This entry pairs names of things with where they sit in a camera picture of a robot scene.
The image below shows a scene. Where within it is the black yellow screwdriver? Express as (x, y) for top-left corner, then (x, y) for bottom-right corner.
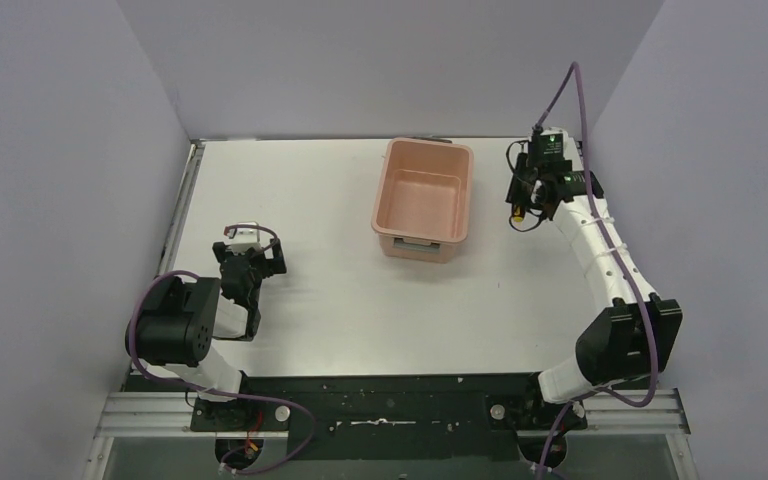
(511, 192), (529, 224)

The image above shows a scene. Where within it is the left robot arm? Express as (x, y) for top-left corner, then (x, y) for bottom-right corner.
(125, 236), (287, 429)

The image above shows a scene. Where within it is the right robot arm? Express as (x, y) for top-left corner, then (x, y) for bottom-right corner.
(510, 153), (683, 408)

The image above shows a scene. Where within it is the pink plastic bin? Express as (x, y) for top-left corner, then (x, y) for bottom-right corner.
(371, 137), (474, 263)

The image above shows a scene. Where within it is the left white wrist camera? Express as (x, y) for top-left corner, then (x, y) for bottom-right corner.
(224, 222), (262, 255)

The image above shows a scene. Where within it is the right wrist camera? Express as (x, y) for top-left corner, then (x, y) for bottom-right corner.
(528, 127), (566, 163)

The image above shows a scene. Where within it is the left side aluminium rail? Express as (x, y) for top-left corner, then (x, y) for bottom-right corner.
(156, 140), (205, 275)

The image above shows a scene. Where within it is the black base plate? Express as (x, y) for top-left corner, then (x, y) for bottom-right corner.
(185, 373), (562, 461)

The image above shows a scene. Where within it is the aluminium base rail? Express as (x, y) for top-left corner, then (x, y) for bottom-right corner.
(83, 388), (699, 479)

